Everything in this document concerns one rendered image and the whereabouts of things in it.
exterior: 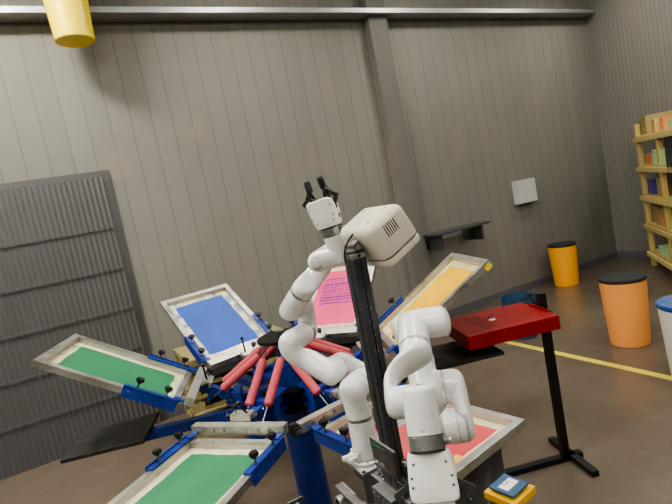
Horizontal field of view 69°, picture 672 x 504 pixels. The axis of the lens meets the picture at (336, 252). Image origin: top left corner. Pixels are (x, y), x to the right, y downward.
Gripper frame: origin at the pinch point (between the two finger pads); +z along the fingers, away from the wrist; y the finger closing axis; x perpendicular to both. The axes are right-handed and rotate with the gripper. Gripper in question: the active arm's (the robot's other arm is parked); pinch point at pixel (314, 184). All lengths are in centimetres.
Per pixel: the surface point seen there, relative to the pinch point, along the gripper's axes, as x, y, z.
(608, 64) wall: 901, -149, 10
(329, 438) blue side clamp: 24, 54, -112
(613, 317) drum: 393, -61, -240
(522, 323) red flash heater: 152, -20, -127
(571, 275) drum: 678, -10, -285
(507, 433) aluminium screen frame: 37, -24, -125
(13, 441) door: 87, 475, -134
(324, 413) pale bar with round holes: 41, 64, -109
